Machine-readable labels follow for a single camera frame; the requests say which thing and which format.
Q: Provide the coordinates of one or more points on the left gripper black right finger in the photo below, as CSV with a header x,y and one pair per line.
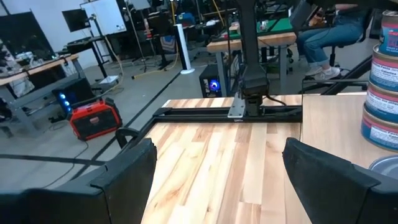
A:
x,y
335,193

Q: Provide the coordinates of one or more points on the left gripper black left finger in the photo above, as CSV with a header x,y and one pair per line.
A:
x,y
124,193

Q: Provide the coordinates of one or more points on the silver green label tuna can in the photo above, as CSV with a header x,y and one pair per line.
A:
x,y
387,166

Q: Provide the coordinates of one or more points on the gold lid blue label can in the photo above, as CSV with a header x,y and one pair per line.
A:
x,y
386,70
380,133
383,102
390,32

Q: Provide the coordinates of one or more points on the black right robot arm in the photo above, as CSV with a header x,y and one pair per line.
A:
x,y
250,46

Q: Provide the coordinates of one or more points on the red and black equipment box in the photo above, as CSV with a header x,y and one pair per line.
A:
x,y
94,118

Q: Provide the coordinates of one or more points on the black computer tower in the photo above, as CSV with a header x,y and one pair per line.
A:
x,y
211,84
73,96

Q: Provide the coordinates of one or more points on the white flat box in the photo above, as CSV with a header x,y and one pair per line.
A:
x,y
109,81

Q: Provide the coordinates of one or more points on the black desk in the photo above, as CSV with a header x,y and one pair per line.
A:
x,y
81,46

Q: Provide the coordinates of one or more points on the white tower fan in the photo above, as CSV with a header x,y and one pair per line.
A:
x,y
183,48

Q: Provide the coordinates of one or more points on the person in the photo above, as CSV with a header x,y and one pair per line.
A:
x,y
332,35

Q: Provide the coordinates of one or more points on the black office chair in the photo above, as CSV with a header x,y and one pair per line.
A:
x,y
367,29

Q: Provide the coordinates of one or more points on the whiteboard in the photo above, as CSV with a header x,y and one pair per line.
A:
x,y
104,17

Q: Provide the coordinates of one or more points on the black monitor on stand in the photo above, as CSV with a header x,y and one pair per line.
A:
x,y
76,20

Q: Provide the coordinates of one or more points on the black partition panel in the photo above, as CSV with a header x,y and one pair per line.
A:
x,y
25,37

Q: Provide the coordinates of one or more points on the black aluminium table frame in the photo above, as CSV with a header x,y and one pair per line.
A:
x,y
202,115

